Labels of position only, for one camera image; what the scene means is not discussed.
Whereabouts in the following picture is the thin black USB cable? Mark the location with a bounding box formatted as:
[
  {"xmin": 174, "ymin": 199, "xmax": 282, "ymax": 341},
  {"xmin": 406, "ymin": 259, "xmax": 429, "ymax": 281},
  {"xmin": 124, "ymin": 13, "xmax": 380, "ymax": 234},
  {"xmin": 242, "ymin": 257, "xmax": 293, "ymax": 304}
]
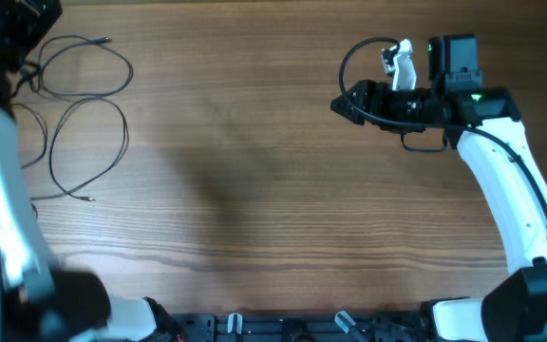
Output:
[{"xmin": 11, "ymin": 97, "xmax": 130, "ymax": 203}]

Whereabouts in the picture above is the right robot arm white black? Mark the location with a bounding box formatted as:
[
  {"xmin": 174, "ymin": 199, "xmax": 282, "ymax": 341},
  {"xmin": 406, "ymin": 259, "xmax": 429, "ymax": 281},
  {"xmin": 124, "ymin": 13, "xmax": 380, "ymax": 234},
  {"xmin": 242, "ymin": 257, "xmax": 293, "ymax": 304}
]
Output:
[{"xmin": 330, "ymin": 34, "xmax": 547, "ymax": 341}]

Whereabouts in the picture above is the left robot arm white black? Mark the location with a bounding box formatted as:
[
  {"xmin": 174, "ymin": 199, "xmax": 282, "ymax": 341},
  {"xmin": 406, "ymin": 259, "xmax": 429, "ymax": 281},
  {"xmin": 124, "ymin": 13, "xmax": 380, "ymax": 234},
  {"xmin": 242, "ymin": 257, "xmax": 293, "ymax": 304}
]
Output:
[{"xmin": 0, "ymin": 1, "xmax": 157, "ymax": 341}]

